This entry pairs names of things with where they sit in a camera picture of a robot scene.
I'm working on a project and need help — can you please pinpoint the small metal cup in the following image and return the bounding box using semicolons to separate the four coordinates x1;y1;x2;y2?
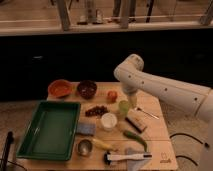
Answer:
77;139;93;156

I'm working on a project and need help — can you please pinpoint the dark brown bowl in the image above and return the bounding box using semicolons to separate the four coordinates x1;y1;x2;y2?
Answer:
77;80;97;99

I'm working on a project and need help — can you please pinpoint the grey cloth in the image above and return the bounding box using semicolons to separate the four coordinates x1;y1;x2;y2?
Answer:
125;148;149;171

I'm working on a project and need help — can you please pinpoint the red apple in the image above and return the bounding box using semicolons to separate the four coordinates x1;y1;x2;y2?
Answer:
107;91;118;103

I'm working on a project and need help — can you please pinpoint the green plastic tray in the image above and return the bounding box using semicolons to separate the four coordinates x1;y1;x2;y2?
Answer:
16;101;81;161

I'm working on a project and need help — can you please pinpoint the green plastic cup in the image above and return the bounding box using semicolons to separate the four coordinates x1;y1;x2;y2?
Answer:
118;100;130;117

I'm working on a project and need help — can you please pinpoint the yellow corn cob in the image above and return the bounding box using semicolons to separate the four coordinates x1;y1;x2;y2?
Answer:
92;138;117;152

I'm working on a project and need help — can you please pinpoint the white paper cup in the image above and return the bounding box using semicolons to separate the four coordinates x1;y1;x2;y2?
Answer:
101;113;117;131

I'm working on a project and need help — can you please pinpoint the black stand on left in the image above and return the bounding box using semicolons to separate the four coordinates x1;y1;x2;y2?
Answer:
0;131;14;171

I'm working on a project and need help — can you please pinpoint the black cable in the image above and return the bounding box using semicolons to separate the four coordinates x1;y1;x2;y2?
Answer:
169;132;204;167

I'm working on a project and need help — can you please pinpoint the bunch of dark grapes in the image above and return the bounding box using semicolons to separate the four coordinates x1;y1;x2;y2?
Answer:
85;106;109;117

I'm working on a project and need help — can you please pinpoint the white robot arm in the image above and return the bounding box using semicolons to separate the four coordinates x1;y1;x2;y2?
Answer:
114;54;213;171

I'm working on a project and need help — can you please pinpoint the brown wooden block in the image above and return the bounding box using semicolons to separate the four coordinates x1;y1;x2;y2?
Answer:
125;114;147;133

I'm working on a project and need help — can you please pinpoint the green chili pepper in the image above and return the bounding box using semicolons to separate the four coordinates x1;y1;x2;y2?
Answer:
123;130;148;152

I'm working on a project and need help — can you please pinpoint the white handled brush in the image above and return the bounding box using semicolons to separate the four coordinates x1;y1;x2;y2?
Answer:
104;153;152;164

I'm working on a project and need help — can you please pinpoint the orange bowl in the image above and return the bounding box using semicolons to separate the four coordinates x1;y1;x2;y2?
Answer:
48;79;72;98

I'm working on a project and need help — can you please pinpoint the blue sponge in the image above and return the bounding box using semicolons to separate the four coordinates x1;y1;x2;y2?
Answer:
77;123;96;136

